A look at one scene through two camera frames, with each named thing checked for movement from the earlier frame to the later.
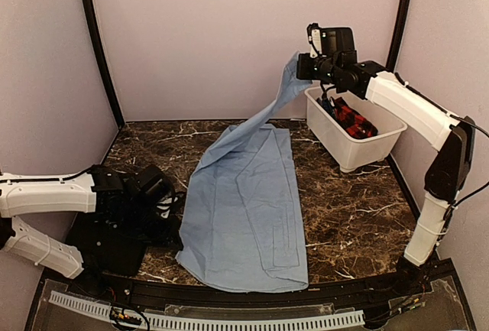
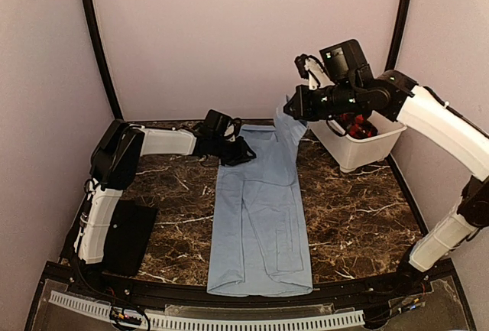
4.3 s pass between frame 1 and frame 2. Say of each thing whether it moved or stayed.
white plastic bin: stayed
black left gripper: moved
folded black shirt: stayed
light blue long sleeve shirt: moved
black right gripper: moved
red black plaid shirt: stayed
